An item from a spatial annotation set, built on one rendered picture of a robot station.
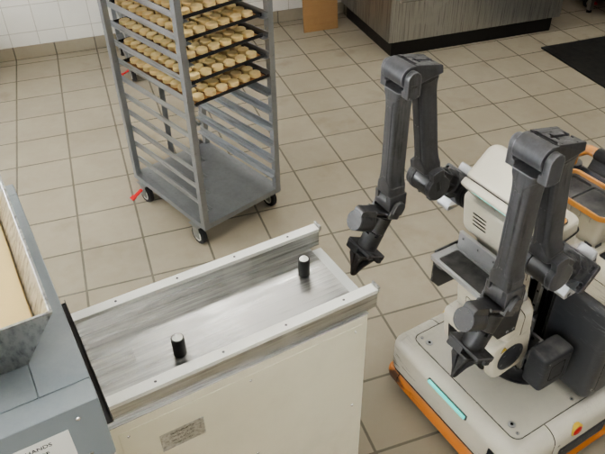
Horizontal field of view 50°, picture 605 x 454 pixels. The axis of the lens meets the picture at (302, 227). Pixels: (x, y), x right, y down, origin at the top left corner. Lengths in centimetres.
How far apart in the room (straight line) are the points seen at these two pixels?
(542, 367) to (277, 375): 86
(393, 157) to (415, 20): 341
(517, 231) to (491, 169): 35
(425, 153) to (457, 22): 353
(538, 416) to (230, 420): 105
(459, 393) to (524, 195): 105
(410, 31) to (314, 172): 174
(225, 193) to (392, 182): 169
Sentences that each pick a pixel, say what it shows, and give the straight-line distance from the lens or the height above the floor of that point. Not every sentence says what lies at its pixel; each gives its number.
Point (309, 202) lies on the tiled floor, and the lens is 346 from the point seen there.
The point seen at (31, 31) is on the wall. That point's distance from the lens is 548.
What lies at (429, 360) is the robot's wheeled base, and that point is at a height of 28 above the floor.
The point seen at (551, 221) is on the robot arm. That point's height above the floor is 118.
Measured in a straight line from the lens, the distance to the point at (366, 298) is 166.
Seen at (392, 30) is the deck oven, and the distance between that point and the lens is 499.
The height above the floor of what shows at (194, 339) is 84.
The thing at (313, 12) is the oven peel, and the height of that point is 16.
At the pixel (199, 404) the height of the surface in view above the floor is 79.
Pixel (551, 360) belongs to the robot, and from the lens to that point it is 211.
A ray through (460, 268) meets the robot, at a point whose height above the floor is 81.
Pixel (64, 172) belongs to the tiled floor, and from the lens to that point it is 398.
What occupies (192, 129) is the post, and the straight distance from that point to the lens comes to 282.
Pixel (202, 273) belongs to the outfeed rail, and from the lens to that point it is 173.
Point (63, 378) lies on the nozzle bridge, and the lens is 119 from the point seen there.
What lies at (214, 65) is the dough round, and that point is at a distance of 286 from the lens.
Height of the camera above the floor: 205
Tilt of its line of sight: 39 degrees down
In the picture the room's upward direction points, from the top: 1 degrees counter-clockwise
